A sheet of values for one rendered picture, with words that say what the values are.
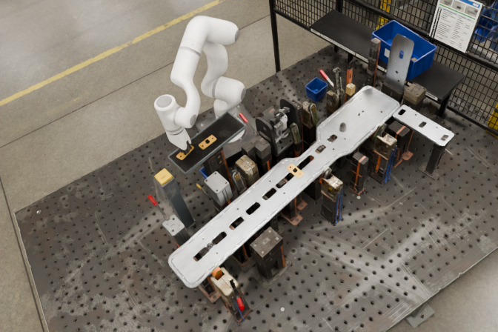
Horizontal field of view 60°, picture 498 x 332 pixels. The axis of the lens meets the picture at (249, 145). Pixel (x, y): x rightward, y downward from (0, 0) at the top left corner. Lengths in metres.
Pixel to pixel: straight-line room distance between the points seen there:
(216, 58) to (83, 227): 1.19
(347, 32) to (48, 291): 2.14
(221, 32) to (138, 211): 1.12
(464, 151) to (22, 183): 3.21
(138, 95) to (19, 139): 1.09
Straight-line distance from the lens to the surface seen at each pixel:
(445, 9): 2.38
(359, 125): 2.23
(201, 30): 1.79
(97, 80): 4.39
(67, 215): 2.65
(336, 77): 2.19
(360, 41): 2.63
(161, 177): 1.97
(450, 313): 2.95
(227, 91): 2.18
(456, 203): 2.43
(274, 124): 2.03
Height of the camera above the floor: 2.73
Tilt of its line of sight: 53 degrees down
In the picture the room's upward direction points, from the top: 12 degrees counter-clockwise
